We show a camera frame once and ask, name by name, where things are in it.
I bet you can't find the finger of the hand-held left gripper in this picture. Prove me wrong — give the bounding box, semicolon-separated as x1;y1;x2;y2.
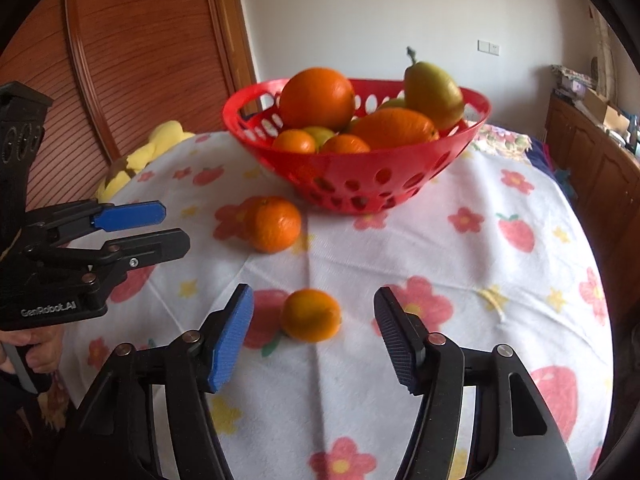
27;200;167;236
25;228;191;281

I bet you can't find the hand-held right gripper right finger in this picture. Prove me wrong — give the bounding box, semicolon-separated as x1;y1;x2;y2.
373;286;578;480

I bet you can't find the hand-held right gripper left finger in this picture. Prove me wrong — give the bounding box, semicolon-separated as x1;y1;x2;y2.
65;283;255;480

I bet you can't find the small tangerine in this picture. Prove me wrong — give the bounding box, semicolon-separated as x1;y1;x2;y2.
280;288;343;343
319;134;372;155
272;129;318;155
248;196;302;254

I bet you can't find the red perforated plastic basket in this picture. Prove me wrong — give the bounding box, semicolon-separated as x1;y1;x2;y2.
222;77;492;216

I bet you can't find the large orange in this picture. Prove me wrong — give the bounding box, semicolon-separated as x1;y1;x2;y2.
278;67;357;131
350;107;441;150

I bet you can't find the yellow-green pear with stem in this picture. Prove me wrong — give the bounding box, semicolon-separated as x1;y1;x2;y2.
404;46;465;133

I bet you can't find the person's left hand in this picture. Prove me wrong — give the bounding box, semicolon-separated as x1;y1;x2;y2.
0;329;65;377

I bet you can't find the white strawberry flower print blanket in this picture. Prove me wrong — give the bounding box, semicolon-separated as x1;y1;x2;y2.
37;122;616;480

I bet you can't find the yellow plush toy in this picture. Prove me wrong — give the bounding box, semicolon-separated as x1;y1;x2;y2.
95;120;196;203

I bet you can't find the wooden louvred door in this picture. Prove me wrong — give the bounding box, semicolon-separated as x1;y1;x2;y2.
0;0;261;211

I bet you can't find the floral bedsheet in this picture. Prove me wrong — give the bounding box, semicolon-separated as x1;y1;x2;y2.
467;122;533;161

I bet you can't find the navy blue blanket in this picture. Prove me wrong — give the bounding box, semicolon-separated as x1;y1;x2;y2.
530;137;576;196

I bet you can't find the wooden cabinet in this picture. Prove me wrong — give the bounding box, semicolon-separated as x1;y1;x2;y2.
542;92;640;241

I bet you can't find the cardboard box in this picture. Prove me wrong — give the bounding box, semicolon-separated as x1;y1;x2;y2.
582;87;631;133

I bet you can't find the pile of folded cloths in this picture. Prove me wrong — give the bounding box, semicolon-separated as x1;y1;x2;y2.
550;64;596;98

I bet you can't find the white hanging cloth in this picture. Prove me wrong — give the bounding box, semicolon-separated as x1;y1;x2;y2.
590;7;616;96

